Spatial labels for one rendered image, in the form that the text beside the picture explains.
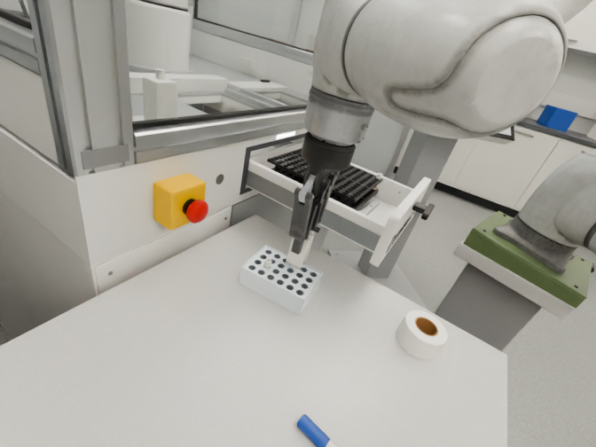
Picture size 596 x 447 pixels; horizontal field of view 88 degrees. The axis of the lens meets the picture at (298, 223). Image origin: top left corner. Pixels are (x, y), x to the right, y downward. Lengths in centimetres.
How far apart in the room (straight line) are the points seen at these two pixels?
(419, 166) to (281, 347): 124
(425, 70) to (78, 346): 49
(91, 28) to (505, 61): 39
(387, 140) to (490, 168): 158
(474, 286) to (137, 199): 90
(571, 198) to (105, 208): 96
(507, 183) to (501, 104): 354
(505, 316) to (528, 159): 280
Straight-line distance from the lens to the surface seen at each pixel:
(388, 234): 56
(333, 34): 39
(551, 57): 26
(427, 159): 158
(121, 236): 55
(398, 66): 26
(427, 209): 68
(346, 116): 41
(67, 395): 47
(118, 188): 51
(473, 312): 110
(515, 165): 375
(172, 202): 51
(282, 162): 71
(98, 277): 57
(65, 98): 44
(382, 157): 244
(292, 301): 53
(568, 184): 97
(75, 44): 44
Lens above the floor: 116
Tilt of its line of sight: 31 degrees down
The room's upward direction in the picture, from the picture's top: 15 degrees clockwise
